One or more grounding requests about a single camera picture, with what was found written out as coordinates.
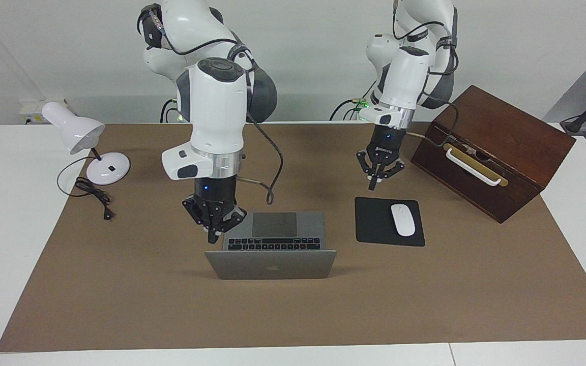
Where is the grey aluminium laptop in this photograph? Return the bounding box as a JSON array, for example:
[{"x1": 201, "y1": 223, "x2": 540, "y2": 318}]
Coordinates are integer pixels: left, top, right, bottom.
[{"x1": 204, "y1": 212, "x2": 338, "y2": 280}]

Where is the black mouse pad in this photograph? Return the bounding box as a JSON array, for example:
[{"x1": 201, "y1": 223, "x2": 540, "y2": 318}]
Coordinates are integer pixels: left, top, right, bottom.
[{"x1": 355, "y1": 197, "x2": 426, "y2": 248}]

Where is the white computer mouse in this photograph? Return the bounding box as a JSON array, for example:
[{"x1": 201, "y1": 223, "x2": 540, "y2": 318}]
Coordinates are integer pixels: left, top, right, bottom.
[{"x1": 391, "y1": 203, "x2": 416, "y2": 237}]

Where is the brown table mat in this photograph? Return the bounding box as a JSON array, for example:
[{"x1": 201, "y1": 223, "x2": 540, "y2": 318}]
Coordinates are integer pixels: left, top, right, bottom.
[{"x1": 0, "y1": 122, "x2": 586, "y2": 353}]

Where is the dark brown wooden box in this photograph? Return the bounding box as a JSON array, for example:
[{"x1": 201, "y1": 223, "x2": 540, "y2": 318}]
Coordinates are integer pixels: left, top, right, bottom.
[{"x1": 411, "y1": 85, "x2": 577, "y2": 224}]

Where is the white desk lamp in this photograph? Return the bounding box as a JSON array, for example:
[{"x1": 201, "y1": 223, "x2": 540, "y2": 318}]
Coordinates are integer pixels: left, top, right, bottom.
[{"x1": 42, "y1": 101, "x2": 131, "y2": 186}]

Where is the white power strip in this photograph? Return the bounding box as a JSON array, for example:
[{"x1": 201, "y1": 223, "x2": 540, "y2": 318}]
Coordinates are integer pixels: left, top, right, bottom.
[{"x1": 21, "y1": 99, "x2": 70, "y2": 125}]

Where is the black base cable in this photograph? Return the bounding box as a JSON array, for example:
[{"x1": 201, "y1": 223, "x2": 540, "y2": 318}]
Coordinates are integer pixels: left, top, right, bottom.
[
  {"x1": 160, "y1": 99, "x2": 179, "y2": 124},
  {"x1": 330, "y1": 81, "x2": 375, "y2": 121}
]

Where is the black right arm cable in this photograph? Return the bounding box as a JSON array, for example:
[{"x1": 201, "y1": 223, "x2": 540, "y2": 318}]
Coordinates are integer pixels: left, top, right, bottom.
[{"x1": 140, "y1": 5, "x2": 284, "y2": 205}]

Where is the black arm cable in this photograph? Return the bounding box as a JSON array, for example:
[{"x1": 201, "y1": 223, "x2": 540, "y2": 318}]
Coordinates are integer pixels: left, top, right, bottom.
[
  {"x1": 140, "y1": 5, "x2": 284, "y2": 205},
  {"x1": 393, "y1": 20, "x2": 460, "y2": 148}
]

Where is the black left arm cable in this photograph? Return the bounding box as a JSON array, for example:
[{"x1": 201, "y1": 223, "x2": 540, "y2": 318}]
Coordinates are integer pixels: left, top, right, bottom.
[{"x1": 393, "y1": 20, "x2": 460, "y2": 148}]

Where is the white box handle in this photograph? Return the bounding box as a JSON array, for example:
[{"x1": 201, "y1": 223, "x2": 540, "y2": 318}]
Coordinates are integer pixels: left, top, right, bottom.
[{"x1": 446, "y1": 147, "x2": 503, "y2": 187}]

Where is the brass handle plate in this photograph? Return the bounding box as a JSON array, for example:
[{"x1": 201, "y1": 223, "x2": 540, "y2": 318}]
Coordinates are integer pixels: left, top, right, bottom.
[{"x1": 443, "y1": 143, "x2": 509, "y2": 188}]

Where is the black lamp power cable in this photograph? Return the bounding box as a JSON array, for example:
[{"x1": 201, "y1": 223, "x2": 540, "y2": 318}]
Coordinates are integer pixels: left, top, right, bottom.
[{"x1": 57, "y1": 155, "x2": 115, "y2": 221}]

